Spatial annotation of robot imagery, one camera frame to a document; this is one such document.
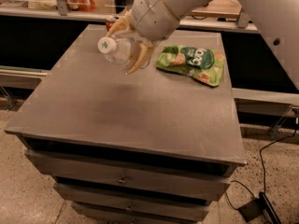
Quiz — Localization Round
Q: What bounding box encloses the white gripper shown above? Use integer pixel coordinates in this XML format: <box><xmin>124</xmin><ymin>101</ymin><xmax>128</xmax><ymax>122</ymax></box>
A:
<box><xmin>107</xmin><ymin>0</ymin><xmax>179</xmax><ymax>75</ymax></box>

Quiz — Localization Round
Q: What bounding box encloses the clear plastic tea bottle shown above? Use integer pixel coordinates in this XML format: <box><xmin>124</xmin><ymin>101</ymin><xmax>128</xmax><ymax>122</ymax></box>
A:
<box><xmin>97</xmin><ymin>35</ymin><xmax>139</xmax><ymax>70</ymax></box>

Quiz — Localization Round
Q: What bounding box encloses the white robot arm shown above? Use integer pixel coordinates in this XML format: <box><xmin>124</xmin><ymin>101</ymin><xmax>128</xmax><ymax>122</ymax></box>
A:
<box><xmin>107</xmin><ymin>0</ymin><xmax>299</xmax><ymax>89</ymax></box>

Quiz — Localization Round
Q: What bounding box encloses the red coca-cola can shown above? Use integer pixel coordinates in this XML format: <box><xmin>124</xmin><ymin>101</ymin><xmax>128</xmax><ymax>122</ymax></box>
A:
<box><xmin>106</xmin><ymin>16</ymin><xmax>118</xmax><ymax>31</ymax></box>

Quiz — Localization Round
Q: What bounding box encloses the green snack chip bag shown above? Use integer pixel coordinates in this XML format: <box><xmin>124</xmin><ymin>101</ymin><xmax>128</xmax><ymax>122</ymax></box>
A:
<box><xmin>156</xmin><ymin>45</ymin><xmax>225</xmax><ymax>87</ymax></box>

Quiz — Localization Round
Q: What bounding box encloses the wooden board with black edge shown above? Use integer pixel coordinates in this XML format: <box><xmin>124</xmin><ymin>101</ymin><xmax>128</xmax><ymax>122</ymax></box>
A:
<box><xmin>190</xmin><ymin>0</ymin><xmax>241</xmax><ymax>19</ymax></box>

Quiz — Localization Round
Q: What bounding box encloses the grey drawer cabinet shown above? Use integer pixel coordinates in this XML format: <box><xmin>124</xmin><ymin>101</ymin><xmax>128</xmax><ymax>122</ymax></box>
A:
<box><xmin>7</xmin><ymin>25</ymin><xmax>246</xmax><ymax>224</ymax></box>

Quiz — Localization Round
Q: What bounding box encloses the metal drawer knob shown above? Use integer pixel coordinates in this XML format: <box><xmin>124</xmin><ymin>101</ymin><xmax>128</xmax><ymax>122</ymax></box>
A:
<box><xmin>118</xmin><ymin>175</ymin><xmax>127</xmax><ymax>185</ymax></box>

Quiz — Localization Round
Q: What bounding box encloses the black floor power adapter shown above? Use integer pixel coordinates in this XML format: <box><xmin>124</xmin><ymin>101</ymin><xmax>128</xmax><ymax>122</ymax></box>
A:
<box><xmin>237</xmin><ymin>192</ymin><xmax>282</xmax><ymax>224</ymax></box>

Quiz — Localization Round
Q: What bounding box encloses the black power cable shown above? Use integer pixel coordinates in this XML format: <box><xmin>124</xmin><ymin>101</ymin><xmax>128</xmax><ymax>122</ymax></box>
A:
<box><xmin>223</xmin><ymin>109</ymin><xmax>299</xmax><ymax>212</ymax></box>

